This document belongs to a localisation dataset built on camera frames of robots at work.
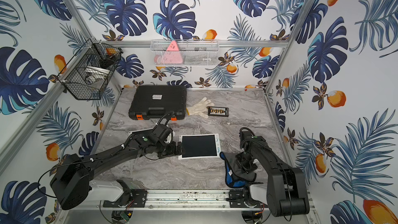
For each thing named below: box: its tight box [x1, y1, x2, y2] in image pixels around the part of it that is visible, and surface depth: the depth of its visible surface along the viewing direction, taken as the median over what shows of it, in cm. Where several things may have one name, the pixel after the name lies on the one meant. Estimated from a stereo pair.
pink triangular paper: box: [160, 40, 183, 64], surface depth 92 cm
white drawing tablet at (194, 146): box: [178, 133, 222, 160], surface depth 98 cm
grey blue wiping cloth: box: [219, 151, 257, 189], surface depth 82 cm
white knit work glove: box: [186, 96, 215, 119], surface depth 112 cm
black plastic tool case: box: [128, 84, 188, 121], surface depth 109 cm
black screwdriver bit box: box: [206, 106, 230, 118], surface depth 109 cm
